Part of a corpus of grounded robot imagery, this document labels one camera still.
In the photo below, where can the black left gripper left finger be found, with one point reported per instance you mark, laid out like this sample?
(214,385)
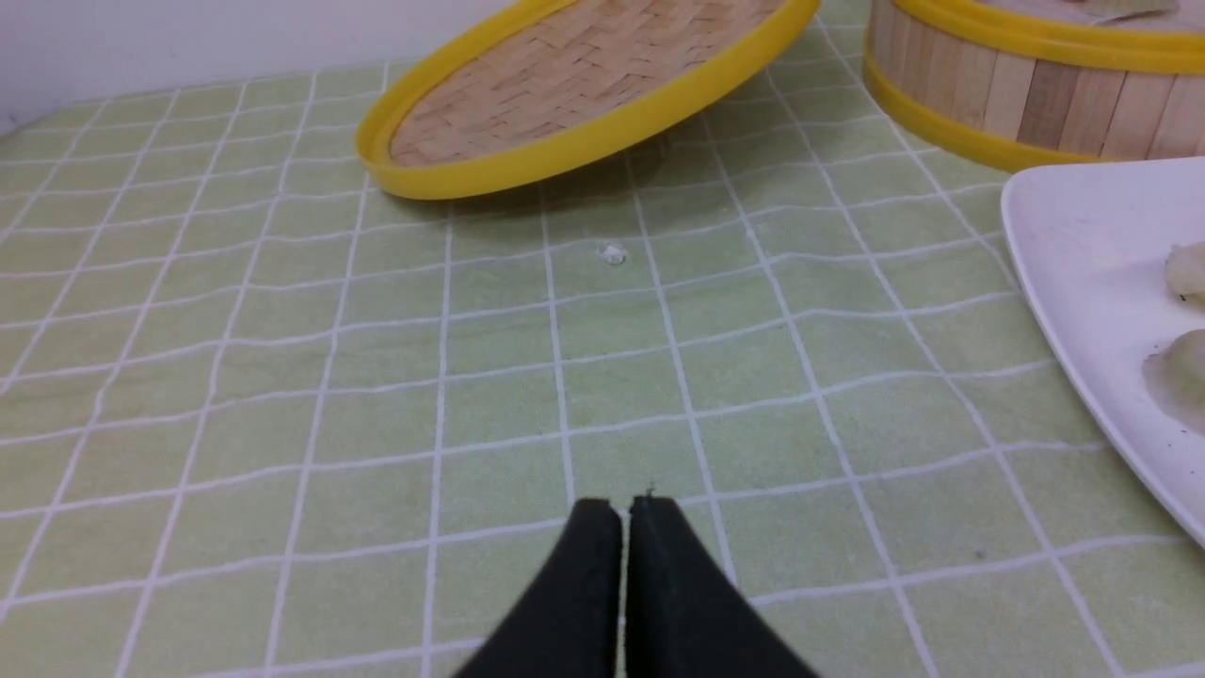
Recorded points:
(566,623)

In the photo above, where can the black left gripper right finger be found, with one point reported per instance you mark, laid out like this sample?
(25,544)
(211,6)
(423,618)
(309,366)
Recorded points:
(684,616)

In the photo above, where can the green dumpling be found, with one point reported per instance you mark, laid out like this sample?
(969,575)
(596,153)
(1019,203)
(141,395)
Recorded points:
(1184,272)

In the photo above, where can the green dumpling plate left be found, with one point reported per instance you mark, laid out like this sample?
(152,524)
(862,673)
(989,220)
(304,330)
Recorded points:
(1175,378)

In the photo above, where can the white square plate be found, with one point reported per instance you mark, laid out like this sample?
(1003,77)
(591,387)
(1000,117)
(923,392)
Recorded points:
(1089,243)

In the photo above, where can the green checkered tablecloth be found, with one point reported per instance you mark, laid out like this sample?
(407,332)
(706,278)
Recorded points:
(261,419)

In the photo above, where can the small white crumb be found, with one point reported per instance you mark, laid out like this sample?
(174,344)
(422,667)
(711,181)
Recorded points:
(613,254)

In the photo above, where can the yellow rimmed bamboo steamer lid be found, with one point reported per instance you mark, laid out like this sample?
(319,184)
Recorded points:
(546,87)

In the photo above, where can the yellow rimmed bamboo steamer basket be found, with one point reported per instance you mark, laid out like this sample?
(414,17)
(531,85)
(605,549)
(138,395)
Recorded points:
(1020,84)

